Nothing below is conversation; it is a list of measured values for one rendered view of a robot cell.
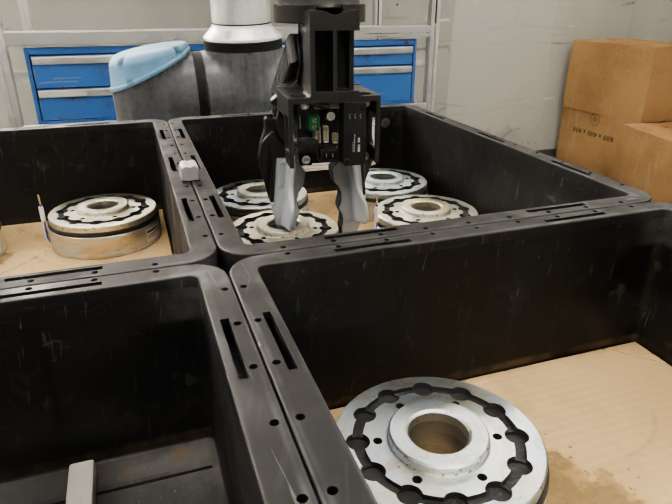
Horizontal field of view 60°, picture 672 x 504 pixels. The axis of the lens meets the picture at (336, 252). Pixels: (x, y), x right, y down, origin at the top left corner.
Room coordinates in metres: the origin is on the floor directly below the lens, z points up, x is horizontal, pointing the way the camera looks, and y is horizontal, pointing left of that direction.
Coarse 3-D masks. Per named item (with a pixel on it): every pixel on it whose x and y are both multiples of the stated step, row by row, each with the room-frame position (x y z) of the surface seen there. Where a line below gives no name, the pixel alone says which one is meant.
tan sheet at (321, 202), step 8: (320, 192) 0.70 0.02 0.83; (328, 192) 0.70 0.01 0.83; (336, 192) 0.70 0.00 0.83; (312, 200) 0.67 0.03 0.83; (320, 200) 0.67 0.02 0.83; (328, 200) 0.67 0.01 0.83; (312, 208) 0.64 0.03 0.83; (320, 208) 0.64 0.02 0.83; (328, 208) 0.64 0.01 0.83; (336, 208) 0.64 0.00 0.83; (328, 216) 0.61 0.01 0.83; (336, 216) 0.61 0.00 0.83; (360, 224) 0.59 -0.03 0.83; (368, 224) 0.59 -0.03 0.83
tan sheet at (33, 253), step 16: (32, 224) 0.59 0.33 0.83; (16, 240) 0.54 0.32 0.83; (32, 240) 0.54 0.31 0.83; (160, 240) 0.54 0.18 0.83; (16, 256) 0.50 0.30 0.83; (32, 256) 0.50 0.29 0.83; (48, 256) 0.50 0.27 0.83; (128, 256) 0.50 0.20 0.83; (144, 256) 0.50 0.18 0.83; (0, 272) 0.47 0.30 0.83; (16, 272) 0.47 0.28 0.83; (32, 272) 0.47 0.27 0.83
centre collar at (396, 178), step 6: (372, 174) 0.65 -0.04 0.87; (378, 174) 0.66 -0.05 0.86; (384, 174) 0.66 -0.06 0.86; (390, 174) 0.66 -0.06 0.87; (396, 174) 0.65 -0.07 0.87; (366, 180) 0.63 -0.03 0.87; (372, 180) 0.63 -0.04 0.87; (378, 180) 0.63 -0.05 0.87; (384, 180) 0.63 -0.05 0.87; (390, 180) 0.63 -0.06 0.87; (396, 180) 0.63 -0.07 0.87; (402, 180) 0.63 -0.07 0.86
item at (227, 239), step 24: (192, 120) 0.65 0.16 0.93; (216, 120) 0.66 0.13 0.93; (240, 120) 0.67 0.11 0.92; (432, 120) 0.66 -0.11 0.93; (192, 144) 0.53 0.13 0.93; (504, 144) 0.53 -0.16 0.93; (552, 168) 0.47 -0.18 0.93; (576, 168) 0.45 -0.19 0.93; (216, 192) 0.39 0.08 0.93; (624, 192) 0.39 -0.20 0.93; (216, 216) 0.34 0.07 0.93; (480, 216) 0.34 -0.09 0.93; (504, 216) 0.34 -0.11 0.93; (528, 216) 0.34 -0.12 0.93; (216, 240) 0.30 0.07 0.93; (240, 240) 0.30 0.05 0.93; (288, 240) 0.30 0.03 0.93; (312, 240) 0.30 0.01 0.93; (336, 240) 0.30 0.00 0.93; (360, 240) 0.31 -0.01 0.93
